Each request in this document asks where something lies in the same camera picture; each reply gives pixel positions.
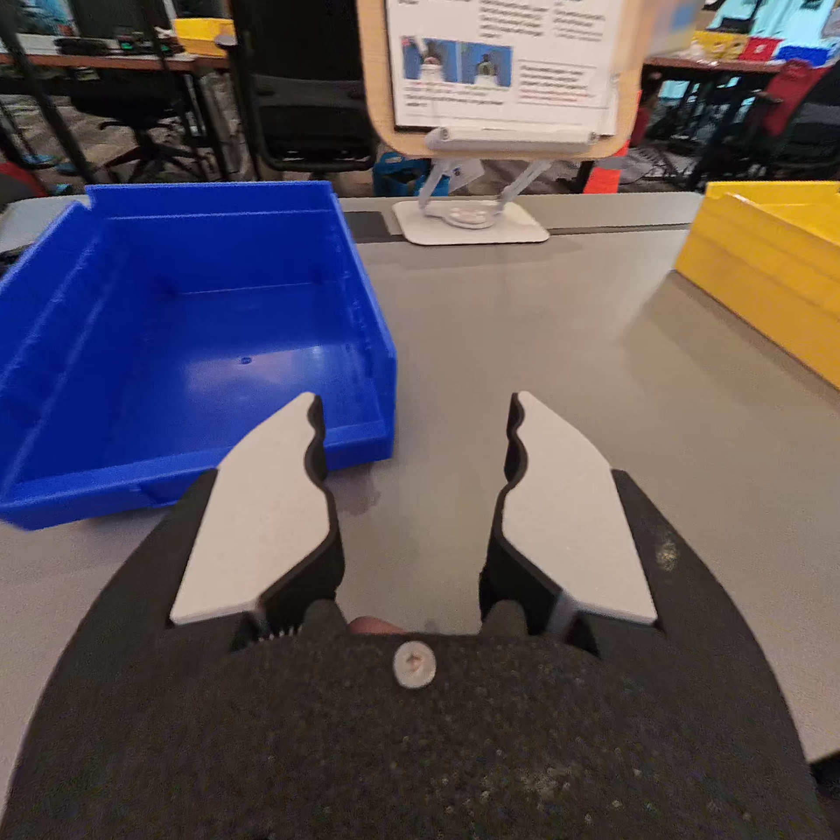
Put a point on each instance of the red office chair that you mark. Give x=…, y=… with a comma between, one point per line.
x=800, y=111

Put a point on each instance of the wooden clipboard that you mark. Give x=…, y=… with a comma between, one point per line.
x=377, y=79

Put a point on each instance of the orange traffic cone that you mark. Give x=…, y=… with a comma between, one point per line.
x=604, y=180

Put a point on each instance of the black office chair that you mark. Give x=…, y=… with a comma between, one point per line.
x=302, y=98
x=131, y=111

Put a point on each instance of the instruction sheet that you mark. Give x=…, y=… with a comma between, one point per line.
x=558, y=26

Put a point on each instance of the yellow plastic bin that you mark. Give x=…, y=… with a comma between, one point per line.
x=203, y=36
x=754, y=282

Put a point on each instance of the blue plastic bin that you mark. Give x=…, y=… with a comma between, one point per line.
x=197, y=367

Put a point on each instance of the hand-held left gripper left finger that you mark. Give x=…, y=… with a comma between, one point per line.
x=262, y=518

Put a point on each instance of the blue bag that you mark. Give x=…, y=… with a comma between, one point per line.
x=400, y=177

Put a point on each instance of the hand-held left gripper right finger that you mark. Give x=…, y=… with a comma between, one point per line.
x=571, y=518

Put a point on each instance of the wooden desk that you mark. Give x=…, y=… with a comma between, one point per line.
x=98, y=61

